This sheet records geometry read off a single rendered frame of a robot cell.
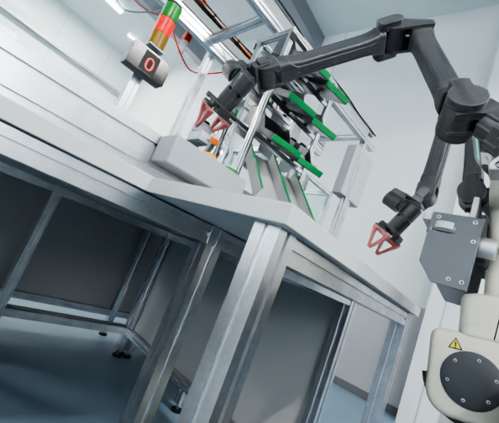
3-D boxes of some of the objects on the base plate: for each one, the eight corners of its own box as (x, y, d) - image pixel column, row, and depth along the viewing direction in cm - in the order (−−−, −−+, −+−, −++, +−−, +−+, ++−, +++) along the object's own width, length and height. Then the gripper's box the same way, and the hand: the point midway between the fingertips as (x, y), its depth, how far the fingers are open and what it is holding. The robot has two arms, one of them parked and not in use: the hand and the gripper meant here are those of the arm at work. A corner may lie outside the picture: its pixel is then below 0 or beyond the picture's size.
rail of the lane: (252, 236, 93) (266, 200, 94) (-314, -61, 33) (-246, -140, 35) (239, 232, 97) (253, 198, 98) (-287, -38, 37) (-228, -110, 39)
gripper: (228, 84, 89) (190, 127, 93) (252, 106, 96) (216, 144, 100) (220, 74, 93) (185, 115, 98) (244, 96, 100) (210, 133, 105)
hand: (202, 127), depth 99 cm, fingers closed on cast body, 4 cm apart
